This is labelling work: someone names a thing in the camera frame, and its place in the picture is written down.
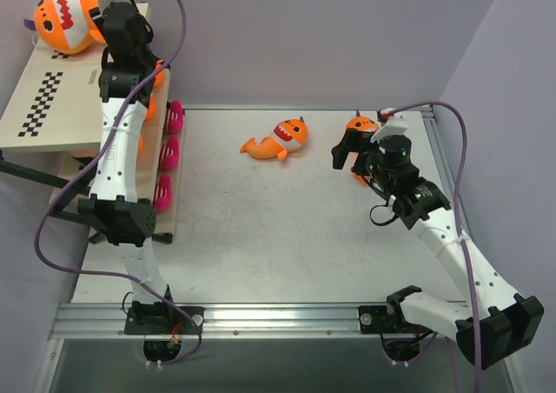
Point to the cream tiered shelf black frame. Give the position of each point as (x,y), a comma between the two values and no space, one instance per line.
(55,107)

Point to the orange shark plush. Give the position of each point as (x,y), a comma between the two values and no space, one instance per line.
(364,124)
(287,137)
(65,25)

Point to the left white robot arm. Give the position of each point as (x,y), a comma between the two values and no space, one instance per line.
(113,207)

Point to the white pink glasses plush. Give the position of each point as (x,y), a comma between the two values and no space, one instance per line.
(163,195)
(169,154)

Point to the black haired doll plush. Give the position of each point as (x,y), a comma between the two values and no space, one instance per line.
(151,111)
(160,74)
(140,145)

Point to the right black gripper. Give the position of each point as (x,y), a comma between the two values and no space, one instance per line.
(360,145)

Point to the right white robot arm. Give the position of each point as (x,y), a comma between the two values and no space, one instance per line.
(495,320)

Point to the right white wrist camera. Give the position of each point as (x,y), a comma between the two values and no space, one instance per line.
(393,123)

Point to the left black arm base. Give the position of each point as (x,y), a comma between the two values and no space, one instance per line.
(158,319)

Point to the white pink plush on shelf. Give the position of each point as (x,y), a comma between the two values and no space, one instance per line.
(174,117)

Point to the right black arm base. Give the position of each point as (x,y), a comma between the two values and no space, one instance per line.
(401,341)

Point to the aluminium table side rail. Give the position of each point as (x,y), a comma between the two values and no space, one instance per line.
(452,184)

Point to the aluminium mounting rail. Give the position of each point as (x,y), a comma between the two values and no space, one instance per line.
(230,320)

